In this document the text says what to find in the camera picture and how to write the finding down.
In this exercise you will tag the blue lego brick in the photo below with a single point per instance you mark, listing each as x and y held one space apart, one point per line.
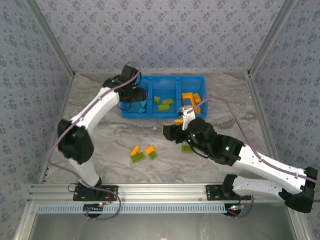
141 110
143 103

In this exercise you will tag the small green lego brick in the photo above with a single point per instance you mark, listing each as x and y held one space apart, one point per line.
156 99
153 155

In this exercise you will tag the blue three-compartment plastic bin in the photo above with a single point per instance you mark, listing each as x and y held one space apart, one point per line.
163 85

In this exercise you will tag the orange sloped lego brick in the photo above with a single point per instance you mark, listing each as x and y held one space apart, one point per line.
135 150

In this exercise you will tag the orange lego window frame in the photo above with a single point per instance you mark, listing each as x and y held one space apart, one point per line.
187 95

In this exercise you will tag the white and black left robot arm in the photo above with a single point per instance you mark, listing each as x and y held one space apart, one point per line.
75 140

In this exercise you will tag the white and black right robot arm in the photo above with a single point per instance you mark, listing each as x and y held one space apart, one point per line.
270 170

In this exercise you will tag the black controller board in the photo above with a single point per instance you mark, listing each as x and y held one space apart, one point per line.
233 211
91 207

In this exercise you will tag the grey metal panel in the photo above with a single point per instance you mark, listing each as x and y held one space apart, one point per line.
162 227

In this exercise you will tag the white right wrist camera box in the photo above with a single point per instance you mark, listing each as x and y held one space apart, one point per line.
187 117

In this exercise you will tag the aluminium mounting rail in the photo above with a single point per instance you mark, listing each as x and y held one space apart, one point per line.
162 192

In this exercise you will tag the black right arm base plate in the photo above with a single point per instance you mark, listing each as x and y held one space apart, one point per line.
212 195

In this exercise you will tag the aluminium table side rail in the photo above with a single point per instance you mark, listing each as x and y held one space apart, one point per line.
258 100

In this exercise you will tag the aluminium frame post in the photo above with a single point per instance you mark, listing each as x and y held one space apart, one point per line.
52 37
270 37

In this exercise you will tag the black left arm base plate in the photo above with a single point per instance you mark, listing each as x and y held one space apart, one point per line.
82 196

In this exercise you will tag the aluminium lower frame rail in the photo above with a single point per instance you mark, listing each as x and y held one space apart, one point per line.
25 222
297 222

